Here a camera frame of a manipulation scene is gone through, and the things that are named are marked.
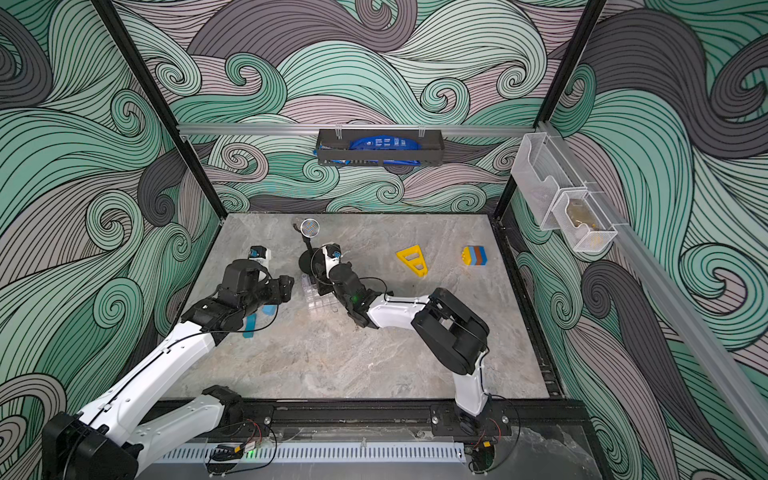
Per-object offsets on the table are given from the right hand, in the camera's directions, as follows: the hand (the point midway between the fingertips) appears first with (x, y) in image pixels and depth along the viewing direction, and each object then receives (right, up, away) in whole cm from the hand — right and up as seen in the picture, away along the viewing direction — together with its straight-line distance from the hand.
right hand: (326, 263), depth 88 cm
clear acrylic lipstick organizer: (-3, -14, +5) cm, 15 cm away
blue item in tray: (+17, +38, +5) cm, 41 cm away
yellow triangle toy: (+29, 0, +17) cm, 33 cm away
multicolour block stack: (+50, +1, +17) cm, 53 cm away
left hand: (-10, -3, -8) cm, 13 cm away
